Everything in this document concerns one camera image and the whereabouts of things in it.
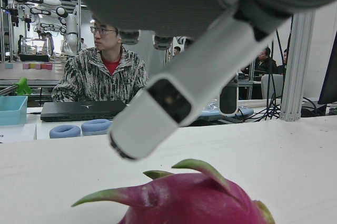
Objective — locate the white grey left robot hand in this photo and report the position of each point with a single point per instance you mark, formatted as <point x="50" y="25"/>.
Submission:
<point x="158" y="0"/>

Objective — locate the pink dragon fruit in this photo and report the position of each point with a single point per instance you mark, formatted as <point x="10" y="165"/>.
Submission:
<point x="184" y="203"/>

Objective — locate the person in patterned jacket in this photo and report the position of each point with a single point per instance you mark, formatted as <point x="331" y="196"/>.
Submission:
<point x="87" y="81"/>

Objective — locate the black laptop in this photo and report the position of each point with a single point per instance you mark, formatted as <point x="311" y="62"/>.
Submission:
<point x="79" y="110"/>

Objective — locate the grey office chair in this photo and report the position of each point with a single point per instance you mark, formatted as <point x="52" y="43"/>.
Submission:
<point x="268" y="87"/>

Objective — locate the blue grey teach pendant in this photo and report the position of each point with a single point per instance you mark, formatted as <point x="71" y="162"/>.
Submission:
<point x="245" y="112"/>

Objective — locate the yellow cube block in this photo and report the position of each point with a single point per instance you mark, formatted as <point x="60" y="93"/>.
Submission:
<point x="32" y="66"/>

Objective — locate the brown wooden table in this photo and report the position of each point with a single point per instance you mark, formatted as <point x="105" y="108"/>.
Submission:
<point x="31" y="73"/>

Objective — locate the metal rod with green end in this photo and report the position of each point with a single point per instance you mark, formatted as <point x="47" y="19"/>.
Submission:
<point x="23" y="87"/>

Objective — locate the light blue headphones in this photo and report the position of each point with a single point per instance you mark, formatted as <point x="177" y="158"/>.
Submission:
<point x="64" y="131"/>

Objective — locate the light blue cube block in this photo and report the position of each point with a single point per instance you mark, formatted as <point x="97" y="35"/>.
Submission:
<point x="9" y="66"/>

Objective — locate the light blue plastic bin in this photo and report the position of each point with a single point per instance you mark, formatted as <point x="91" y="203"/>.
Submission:
<point x="10" y="114"/>

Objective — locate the black Huawei monitor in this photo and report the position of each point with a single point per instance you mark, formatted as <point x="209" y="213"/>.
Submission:
<point x="330" y="81"/>

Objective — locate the white printed box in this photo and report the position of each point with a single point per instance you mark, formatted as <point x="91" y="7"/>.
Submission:
<point x="18" y="133"/>

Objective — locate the aluminium profile post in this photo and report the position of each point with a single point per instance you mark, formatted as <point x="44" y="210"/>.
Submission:
<point x="297" y="76"/>

